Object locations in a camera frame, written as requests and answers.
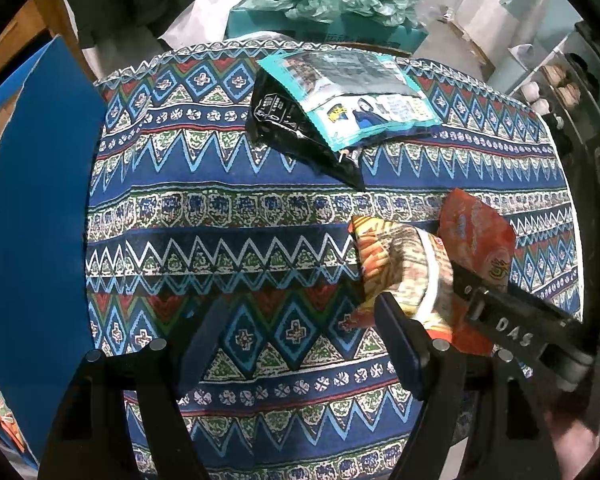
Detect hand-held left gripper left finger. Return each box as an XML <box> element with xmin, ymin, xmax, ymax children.
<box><xmin>37</xmin><ymin>295</ymin><xmax>231</xmax><ymax>480</ymax></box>

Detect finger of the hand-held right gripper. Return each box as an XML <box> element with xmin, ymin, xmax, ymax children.
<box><xmin>450</xmin><ymin>260</ymin><xmax>595</xmax><ymax>390</ymax></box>

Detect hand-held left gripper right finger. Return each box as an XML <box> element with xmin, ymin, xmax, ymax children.
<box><xmin>375</xmin><ymin>292</ymin><xmax>556</xmax><ymax>480</ymax></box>

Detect yellow striped snack bag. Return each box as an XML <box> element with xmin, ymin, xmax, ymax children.
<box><xmin>349</xmin><ymin>215</ymin><xmax>456</xmax><ymax>343</ymax></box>

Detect red snack packet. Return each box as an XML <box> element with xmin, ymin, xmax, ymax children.
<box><xmin>432</xmin><ymin>189</ymin><xmax>516</xmax><ymax>356</ymax></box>

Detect blue cardboard box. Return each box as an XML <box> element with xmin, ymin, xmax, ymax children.
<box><xmin>0</xmin><ymin>35</ymin><xmax>108</xmax><ymax>466</ymax></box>

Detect blue patterned tablecloth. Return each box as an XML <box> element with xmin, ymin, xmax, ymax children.
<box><xmin>82</xmin><ymin>40</ymin><xmax>583</xmax><ymax>480</ymax></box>

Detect black snack packet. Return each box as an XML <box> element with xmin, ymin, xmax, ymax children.
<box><xmin>250</xmin><ymin>72</ymin><xmax>366</xmax><ymax>192</ymax></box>

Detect teal snack packet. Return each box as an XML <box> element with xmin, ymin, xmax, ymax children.
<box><xmin>256</xmin><ymin>50</ymin><xmax>441</xmax><ymax>153</ymax></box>

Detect dark shoe rack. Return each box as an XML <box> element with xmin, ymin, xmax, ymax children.
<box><xmin>510</xmin><ymin>20</ymin><xmax>600</xmax><ymax>131</ymax></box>

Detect white plastic bag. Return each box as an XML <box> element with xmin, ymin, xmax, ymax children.
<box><xmin>157</xmin><ymin>0</ymin><xmax>291</xmax><ymax>51</ymax></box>

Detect dark green hanging coat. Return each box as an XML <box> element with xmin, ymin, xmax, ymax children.
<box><xmin>60</xmin><ymin>0</ymin><xmax>191</xmax><ymax>48</ymax></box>

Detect wooden wardrobe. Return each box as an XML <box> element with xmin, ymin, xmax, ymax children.
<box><xmin>0</xmin><ymin>0</ymin><xmax>81</xmax><ymax>126</ymax></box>

